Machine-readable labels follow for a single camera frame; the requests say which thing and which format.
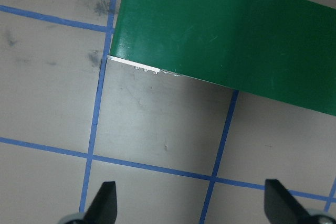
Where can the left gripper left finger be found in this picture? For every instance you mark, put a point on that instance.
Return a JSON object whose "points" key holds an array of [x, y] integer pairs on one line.
{"points": [[103, 208]]}

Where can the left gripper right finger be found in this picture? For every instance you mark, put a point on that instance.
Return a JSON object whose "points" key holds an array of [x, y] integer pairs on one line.
{"points": [[281, 207]]}

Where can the green conveyor belt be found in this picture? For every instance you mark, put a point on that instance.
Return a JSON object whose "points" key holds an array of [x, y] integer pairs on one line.
{"points": [[279, 49]]}

